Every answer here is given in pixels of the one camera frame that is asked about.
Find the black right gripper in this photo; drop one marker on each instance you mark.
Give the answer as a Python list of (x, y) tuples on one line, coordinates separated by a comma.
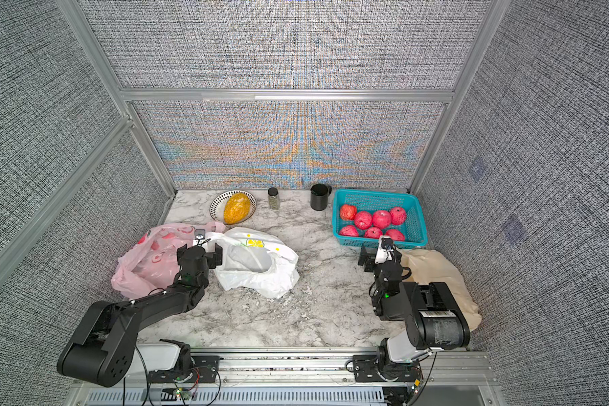
[(370, 262)]

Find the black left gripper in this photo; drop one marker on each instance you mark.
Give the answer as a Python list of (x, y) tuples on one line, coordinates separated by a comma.
[(216, 257)]

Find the pink red apple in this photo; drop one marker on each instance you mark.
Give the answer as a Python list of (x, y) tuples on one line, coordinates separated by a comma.
[(398, 215), (395, 235), (373, 233), (381, 219), (349, 231)]

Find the white plastic bag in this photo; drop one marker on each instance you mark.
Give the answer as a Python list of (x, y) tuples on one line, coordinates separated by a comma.
[(255, 260)]

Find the cream banana print plastic bag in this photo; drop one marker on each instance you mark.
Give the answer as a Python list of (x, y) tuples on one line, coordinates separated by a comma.
[(430, 266)]

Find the pink plastic bag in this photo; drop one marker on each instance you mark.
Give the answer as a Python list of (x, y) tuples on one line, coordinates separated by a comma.
[(152, 263)]

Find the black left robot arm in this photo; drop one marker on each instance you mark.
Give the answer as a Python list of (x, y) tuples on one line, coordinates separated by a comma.
[(104, 345)]

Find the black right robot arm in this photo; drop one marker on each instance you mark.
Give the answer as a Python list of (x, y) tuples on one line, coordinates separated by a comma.
[(432, 319)]

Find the patterned plate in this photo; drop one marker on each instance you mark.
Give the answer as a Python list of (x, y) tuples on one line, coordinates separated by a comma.
[(217, 206)]

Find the teal plastic basket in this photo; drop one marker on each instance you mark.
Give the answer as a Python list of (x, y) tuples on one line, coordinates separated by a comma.
[(413, 228)]

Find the yellow food on plate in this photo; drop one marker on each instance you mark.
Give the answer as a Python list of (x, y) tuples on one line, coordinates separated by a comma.
[(237, 208)]

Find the black cylindrical cup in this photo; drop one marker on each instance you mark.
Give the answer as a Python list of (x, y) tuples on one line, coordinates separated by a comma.
[(319, 196)]

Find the glass herb spice jar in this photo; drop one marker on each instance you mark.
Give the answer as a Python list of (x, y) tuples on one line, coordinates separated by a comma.
[(273, 198)]

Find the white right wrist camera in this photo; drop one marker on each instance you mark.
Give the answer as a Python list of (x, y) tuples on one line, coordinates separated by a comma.
[(385, 250)]

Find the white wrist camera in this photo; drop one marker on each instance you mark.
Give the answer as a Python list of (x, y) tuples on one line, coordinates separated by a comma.
[(199, 236), (385, 250)]

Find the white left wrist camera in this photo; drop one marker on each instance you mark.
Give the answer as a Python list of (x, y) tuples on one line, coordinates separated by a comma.
[(199, 236)]

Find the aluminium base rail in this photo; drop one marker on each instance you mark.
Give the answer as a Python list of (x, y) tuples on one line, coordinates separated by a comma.
[(307, 376)]

